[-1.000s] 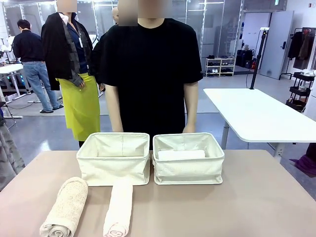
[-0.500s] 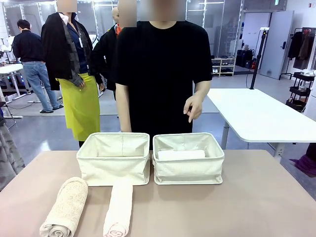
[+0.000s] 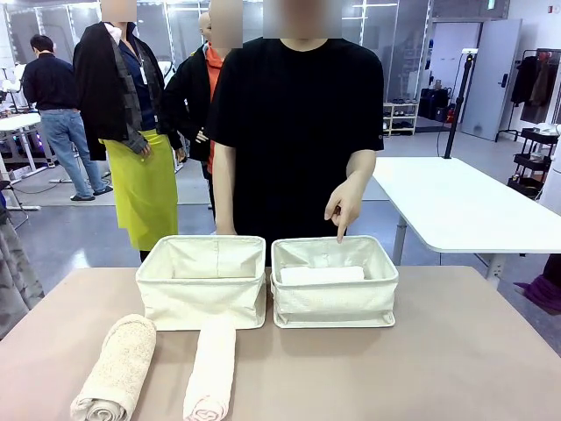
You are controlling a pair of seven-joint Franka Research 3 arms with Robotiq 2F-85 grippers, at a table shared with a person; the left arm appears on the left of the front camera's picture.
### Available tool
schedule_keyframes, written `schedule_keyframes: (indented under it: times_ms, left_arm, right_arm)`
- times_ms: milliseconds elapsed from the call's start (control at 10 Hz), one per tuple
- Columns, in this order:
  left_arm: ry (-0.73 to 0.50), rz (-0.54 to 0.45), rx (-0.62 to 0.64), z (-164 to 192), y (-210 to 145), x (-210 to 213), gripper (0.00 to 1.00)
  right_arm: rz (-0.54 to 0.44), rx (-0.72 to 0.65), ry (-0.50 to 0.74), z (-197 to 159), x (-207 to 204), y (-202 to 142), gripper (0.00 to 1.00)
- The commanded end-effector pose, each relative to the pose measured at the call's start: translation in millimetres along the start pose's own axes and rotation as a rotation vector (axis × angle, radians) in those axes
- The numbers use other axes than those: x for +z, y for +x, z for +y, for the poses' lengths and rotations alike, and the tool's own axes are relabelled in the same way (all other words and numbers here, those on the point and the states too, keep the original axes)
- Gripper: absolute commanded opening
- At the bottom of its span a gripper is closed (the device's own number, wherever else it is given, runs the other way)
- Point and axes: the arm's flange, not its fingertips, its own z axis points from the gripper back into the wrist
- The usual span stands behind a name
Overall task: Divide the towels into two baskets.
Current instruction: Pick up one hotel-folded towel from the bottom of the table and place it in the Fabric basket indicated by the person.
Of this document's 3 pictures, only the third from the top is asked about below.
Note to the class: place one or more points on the black suitcases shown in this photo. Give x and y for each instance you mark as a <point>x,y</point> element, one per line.
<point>434,103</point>

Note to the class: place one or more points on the cream fabric basket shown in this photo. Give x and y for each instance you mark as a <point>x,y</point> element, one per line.
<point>197,298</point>
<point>333,302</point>

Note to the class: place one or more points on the white towel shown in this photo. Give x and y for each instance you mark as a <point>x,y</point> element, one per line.
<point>320,275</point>

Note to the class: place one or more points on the pink towel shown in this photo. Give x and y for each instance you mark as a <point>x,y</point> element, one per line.
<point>212,368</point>

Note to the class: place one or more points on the figure in black coat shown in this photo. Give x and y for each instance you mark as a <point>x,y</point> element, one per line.
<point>105,87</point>

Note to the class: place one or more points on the white side table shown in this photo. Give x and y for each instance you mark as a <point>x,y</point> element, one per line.
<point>460,206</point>

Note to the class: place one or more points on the person's left forearm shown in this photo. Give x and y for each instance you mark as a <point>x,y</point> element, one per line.
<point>361,164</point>

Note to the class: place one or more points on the black utility cart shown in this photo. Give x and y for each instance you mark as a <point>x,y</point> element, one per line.
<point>532,162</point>

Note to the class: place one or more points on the person's black t-shirt torso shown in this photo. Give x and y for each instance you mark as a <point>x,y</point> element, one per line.
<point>298,131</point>

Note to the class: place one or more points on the person's left hand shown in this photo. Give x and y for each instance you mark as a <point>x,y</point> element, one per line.
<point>348,201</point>

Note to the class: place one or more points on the person's right hand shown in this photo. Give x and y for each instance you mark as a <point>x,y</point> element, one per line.
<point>227,227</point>

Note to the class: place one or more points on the clothes rack with coats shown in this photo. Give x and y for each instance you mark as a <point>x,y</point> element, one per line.
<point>532,83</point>

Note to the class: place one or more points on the wooden shoe rack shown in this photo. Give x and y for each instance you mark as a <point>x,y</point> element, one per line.
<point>401,118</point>

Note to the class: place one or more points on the black camera pole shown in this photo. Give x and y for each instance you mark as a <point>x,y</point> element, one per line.
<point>456,109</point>

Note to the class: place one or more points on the white background workbench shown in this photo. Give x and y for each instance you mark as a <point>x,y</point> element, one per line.
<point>17,123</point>

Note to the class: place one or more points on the purple fabric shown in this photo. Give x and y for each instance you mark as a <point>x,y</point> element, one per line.
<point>543,289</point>

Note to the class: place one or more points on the grey cloth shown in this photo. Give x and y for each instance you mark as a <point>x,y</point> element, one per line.
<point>17,272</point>

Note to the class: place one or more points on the person's right forearm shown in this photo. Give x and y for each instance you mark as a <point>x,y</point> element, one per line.
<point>223,184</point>

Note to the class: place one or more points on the beige terry towel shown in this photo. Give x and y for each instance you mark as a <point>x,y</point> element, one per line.
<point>118,364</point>

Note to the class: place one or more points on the bystander in jeans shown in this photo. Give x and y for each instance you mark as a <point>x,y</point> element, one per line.
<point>57,123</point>

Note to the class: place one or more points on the grey door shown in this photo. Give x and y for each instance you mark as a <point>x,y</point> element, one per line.
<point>491,79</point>

